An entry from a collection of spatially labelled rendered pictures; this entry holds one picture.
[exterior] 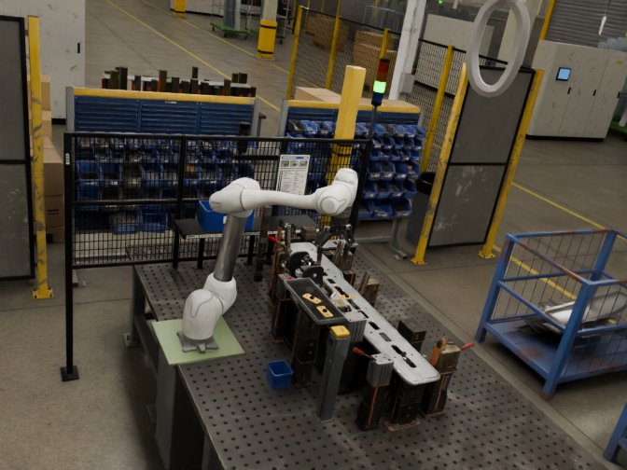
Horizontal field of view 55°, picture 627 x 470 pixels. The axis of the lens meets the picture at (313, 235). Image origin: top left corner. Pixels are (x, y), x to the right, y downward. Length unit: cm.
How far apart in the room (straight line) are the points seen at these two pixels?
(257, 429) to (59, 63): 732
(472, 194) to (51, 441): 443
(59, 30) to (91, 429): 649
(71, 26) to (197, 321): 673
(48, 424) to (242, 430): 144
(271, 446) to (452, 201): 403
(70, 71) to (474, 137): 574
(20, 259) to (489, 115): 423
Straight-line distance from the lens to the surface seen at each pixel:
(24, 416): 387
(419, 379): 266
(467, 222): 644
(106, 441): 366
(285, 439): 267
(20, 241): 478
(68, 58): 929
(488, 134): 614
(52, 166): 551
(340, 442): 271
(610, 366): 506
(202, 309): 299
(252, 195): 272
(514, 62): 44
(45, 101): 716
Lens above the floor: 248
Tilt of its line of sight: 23 degrees down
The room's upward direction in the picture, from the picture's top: 9 degrees clockwise
